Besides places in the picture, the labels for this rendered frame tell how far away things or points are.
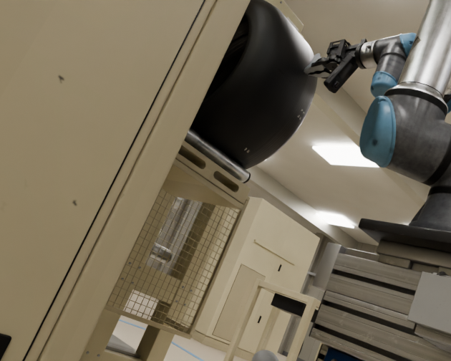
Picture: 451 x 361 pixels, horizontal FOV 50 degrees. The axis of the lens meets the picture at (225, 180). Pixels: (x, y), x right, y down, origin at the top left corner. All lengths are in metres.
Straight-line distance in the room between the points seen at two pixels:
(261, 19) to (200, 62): 0.96
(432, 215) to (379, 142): 0.15
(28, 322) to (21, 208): 0.12
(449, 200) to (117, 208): 0.56
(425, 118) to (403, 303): 0.31
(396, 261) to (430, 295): 0.20
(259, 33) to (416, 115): 0.77
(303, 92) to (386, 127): 0.74
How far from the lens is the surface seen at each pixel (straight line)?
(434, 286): 0.71
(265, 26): 1.57
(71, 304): 0.59
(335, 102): 6.50
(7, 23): 0.54
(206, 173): 1.46
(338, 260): 0.94
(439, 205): 0.90
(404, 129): 0.89
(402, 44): 1.42
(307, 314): 3.54
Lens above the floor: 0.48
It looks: 14 degrees up
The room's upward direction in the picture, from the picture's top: 24 degrees clockwise
